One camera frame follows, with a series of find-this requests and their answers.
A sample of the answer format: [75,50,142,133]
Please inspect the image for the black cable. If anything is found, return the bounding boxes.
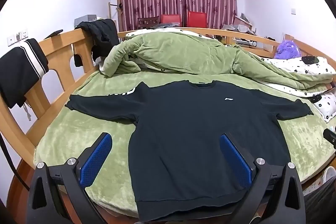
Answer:
[0,131,31,192]

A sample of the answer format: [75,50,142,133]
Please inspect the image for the red chair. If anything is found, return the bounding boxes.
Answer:
[187,11,207,28]
[161,14,182,27]

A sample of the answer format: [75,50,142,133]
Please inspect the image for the right red chair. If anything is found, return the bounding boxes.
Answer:
[187,11,207,28]

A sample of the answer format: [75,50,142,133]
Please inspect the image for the left red chair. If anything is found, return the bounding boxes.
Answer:
[161,14,182,27]

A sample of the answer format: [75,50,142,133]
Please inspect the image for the green quilt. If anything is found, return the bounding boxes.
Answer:
[100,30,335,90]

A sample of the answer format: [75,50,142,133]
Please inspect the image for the wooden bed frame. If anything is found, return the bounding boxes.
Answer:
[0,27,336,169]

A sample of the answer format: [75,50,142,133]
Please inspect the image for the green plush bed sheet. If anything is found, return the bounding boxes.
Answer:
[34,71,335,217]

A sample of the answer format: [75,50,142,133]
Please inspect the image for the clutter pile on desk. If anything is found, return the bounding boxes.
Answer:
[222,15,267,47]

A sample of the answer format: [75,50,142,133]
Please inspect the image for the purple plush toy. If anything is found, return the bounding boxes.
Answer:
[274,40,301,60]

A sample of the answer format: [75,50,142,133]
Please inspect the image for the wooden clothes rack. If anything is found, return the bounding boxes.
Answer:
[108,0,123,31]

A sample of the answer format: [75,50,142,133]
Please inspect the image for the black jacket on headboard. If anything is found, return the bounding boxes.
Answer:
[75,19,120,61]

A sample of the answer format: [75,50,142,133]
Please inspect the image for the dark navy sweatshirt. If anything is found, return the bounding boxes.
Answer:
[67,81,311,222]

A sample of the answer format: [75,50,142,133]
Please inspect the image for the black white striped garment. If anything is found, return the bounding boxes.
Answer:
[0,39,49,109]

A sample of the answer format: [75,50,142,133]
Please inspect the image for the dark wooden chair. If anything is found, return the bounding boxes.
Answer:
[138,16,159,30]

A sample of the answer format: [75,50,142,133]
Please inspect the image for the white floral pillow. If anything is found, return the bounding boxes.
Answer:
[309,89,336,123]

